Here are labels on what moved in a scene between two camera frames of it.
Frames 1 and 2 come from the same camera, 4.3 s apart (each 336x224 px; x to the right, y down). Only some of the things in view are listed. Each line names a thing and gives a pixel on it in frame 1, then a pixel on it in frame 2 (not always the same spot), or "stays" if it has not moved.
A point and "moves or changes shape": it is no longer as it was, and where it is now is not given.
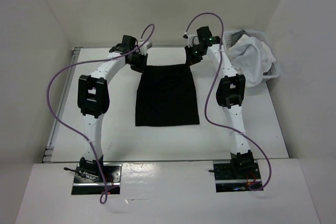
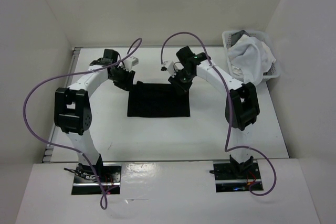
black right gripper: x=190 y=60 -> x=179 y=87
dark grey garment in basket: x=236 y=36 stays
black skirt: x=166 y=96 moves or changes shape
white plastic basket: x=275 y=71 stays
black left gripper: x=143 y=65 -> x=127 y=84
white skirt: x=252 y=58 stays
